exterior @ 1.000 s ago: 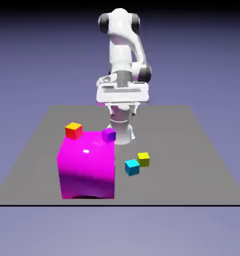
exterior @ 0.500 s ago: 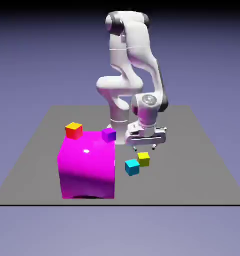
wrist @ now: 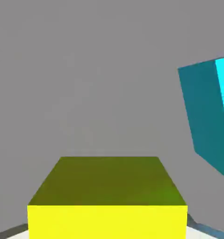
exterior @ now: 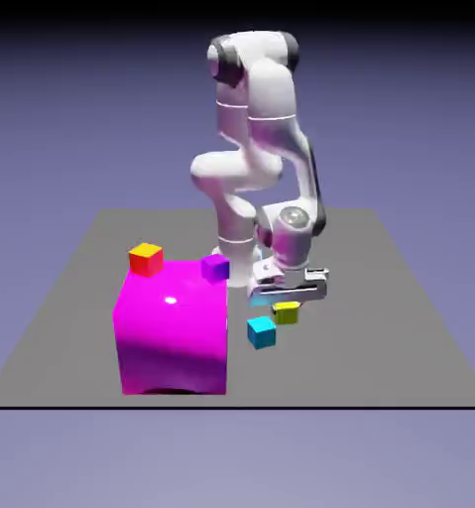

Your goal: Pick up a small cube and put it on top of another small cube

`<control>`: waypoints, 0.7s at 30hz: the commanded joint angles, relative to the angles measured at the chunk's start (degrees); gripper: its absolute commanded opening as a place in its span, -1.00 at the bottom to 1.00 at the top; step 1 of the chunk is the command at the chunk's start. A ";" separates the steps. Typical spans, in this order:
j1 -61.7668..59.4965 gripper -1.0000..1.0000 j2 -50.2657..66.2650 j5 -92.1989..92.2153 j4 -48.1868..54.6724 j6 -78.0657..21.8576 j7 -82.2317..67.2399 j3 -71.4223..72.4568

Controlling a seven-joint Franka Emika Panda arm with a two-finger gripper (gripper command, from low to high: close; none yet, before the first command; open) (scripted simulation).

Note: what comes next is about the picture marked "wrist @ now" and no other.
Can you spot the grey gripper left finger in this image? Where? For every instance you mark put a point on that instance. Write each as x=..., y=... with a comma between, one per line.
x=14, y=234

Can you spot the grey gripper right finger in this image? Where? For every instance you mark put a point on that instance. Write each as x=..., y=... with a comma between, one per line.
x=199, y=230

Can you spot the large cyan box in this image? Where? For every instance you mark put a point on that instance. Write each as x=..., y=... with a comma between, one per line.
x=207, y=112

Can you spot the small yellow cube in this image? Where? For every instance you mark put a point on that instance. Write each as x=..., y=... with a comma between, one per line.
x=107, y=220

